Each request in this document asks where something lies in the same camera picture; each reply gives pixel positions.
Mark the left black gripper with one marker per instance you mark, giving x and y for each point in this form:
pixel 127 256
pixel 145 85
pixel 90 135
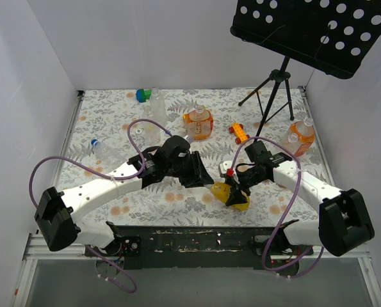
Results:
pixel 194 169

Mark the black music stand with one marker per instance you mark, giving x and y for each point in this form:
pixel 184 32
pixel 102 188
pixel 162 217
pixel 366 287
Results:
pixel 344 50

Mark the small clear bottle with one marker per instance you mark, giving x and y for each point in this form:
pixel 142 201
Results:
pixel 291 142

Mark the orange label tea bottle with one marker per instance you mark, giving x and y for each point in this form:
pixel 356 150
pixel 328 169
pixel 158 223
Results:
pixel 198 123

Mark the clear Pocari Sweat bottle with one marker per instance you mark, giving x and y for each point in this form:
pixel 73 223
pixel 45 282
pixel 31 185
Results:
pixel 158 106

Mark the clear bottle blue cap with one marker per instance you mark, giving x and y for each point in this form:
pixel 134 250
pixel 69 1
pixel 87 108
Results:
pixel 107 154

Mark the clear ribbed plastic bottle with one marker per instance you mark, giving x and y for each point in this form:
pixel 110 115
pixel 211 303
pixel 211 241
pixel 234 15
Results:
pixel 152 132

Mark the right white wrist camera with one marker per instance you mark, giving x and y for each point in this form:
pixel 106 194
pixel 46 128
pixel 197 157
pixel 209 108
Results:
pixel 225 169

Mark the floral table mat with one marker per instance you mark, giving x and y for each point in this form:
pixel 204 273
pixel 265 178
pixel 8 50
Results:
pixel 112 116

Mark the yellow juice bottle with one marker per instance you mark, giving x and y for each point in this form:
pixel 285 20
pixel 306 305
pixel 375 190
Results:
pixel 221 191

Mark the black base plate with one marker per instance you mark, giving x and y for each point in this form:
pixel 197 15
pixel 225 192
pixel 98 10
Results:
pixel 150 247

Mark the orange soda bottle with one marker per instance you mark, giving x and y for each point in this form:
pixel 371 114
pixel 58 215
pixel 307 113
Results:
pixel 306 135

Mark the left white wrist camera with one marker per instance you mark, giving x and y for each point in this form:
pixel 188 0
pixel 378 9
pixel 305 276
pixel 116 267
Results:
pixel 188 138

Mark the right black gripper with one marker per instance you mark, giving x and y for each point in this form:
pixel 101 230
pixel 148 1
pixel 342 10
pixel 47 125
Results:
pixel 239 184

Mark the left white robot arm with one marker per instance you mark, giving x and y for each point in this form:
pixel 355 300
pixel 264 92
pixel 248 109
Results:
pixel 60 215

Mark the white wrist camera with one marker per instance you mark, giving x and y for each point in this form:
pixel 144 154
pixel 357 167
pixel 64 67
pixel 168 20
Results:
pixel 225 169
pixel 188 138

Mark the orange toy car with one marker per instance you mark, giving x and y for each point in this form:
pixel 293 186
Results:
pixel 237 130

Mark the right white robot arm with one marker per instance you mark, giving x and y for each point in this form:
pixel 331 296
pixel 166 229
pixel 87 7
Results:
pixel 343 221

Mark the blue green toy block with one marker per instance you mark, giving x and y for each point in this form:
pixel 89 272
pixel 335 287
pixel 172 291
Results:
pixel 143 95

